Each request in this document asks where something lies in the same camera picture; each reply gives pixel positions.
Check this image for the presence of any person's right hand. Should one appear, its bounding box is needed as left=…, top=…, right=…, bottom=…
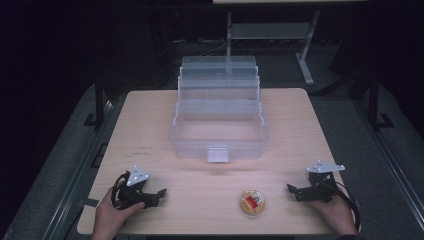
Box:
left=306, top=194, right=358, bottom=236

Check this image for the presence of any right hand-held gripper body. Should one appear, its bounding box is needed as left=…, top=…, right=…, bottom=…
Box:
left=301, top=159, right=346, bottom=204

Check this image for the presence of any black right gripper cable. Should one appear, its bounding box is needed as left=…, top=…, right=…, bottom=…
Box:
left=328, top=179, right=362, bottom=233

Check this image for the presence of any grey tape strip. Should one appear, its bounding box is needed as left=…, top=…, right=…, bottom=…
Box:
left=79, top=197, right=100, bottom=208

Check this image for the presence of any grey metal stand with shelf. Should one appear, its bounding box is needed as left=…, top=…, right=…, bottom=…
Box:
left=225, top=9, right=322, bottom=86

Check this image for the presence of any round packaged pastry red label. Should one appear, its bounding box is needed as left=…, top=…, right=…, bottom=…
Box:
left=239, top=189, right=266, bottom=216

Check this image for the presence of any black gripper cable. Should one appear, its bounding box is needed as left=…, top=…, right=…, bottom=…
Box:
left=328, top=179, right=362, bottom=233
left=110, top=171, right=132, bottom=211

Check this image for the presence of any black upright post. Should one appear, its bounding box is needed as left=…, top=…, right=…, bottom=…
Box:
left=368, top=71, right=395, bottom=130
left=83, top=74, right=106, bottom=128

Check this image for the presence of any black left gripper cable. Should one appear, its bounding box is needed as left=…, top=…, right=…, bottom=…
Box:
left=110, top=171, right=132, bottom=211

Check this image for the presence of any person's left hand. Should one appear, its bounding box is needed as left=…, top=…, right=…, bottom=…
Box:
left=91, top=177, right=146, bottom=240

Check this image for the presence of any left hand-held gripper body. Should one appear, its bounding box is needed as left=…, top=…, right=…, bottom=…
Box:
left=117, top=164, right=160, bottom=211

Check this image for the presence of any clear plastic tiered storage box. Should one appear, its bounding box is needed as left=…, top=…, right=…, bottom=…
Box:
left=168, top=55, right=270, bottom=164

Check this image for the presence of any aluminium frame rail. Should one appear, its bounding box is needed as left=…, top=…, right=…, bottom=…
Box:
left=41, top=99, right=116, bottom=240
left=353, top=99, right=424, bottom=231

